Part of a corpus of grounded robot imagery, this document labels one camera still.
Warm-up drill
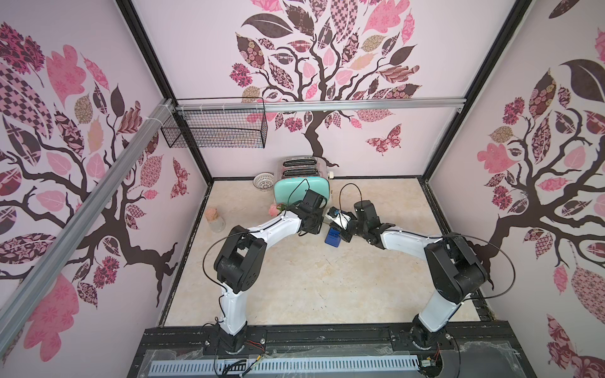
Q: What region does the light pink artificial rose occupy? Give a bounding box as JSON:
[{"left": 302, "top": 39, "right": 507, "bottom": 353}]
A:
[{"left": 269, "top": 203, "right": 284, "bottom": 217}]

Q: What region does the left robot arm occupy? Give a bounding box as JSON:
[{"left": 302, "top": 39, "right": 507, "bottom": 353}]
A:
[{"left": 214, "top": 189, "right": 328, "bottom": 354}]

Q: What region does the black wire basket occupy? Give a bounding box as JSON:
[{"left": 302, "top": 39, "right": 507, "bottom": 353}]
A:
[{"left": 161, "top": 96, "right": 269, "bottom": 149}]

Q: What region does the white slotted cable duct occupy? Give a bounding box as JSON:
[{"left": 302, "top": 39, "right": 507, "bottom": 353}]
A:
[{"left": 147, "top": 355, "right": 420, "bottom": 377}]

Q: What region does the glass jar with pink lid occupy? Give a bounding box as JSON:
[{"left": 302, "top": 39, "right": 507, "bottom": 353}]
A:
[{"left": 204, "top": 208, "right": 225, "bottom": 233}]

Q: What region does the mint green toaster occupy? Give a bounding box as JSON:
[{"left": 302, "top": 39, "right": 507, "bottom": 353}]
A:
[{"left": 273, "top": 156, "right": 331, "bottom": 206}]

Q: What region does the aluminium frame rail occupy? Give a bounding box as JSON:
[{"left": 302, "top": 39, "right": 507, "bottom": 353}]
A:
[{"left": 0, "top": 97, "right": 466, "bottom": 353}]

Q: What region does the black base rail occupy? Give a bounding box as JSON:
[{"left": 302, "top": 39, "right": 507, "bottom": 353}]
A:
[{"left": 129, "top": 321, "right": 534, "bottom": 377}]

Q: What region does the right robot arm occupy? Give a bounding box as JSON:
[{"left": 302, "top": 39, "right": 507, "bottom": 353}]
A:
[{"left": 347, "top": 200, "right": 488, "bottom": 350}]

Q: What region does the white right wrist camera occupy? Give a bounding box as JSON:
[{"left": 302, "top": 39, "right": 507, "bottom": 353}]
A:
[{"left": 326, "top": 206, "right": 351, "bottom": 230}]

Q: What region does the patterned ceramic bowl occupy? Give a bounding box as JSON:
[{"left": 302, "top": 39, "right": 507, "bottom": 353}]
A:
[{"left": 253, "top": 173, "right": 275, "bottom": 191}]

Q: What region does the blue tape dispenser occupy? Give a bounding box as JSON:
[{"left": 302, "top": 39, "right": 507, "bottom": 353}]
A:
[{"left": 325, "top": 228, "right": 341, "bottom": 248}]

